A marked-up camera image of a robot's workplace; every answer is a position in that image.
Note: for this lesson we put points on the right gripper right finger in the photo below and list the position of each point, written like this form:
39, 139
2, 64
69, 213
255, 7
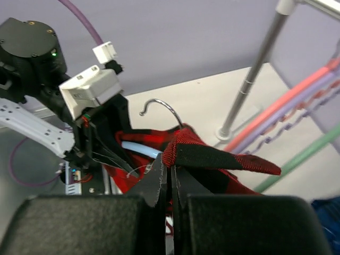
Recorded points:
206, 223

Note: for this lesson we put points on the light blue hanger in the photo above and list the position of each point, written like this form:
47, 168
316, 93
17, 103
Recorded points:
147, 142

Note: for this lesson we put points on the red black plaid shirt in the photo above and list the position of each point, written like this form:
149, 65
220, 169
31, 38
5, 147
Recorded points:
210, 166

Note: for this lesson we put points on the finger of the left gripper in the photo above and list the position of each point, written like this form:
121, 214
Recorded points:
104, 149

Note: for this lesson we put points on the clothes rack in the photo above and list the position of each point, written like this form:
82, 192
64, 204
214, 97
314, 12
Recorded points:
283, 10

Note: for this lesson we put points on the mint green hanger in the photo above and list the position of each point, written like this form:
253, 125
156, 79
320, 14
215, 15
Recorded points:
300, 158

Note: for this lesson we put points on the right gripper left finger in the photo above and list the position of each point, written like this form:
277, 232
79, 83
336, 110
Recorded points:
132, 223

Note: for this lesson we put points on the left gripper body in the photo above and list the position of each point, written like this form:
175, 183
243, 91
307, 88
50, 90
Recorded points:
114, 115

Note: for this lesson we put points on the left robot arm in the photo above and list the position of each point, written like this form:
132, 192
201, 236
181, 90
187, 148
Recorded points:
32, 68

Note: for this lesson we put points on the pink hanger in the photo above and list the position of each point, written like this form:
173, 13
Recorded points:
283, 101

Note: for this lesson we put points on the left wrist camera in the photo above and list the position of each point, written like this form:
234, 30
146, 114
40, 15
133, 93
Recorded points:
90, 88

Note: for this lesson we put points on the lilac hanger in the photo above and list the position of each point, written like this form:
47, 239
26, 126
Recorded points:
318, 88

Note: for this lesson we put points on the blue plaid shirt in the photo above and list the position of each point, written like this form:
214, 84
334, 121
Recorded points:
327, 211

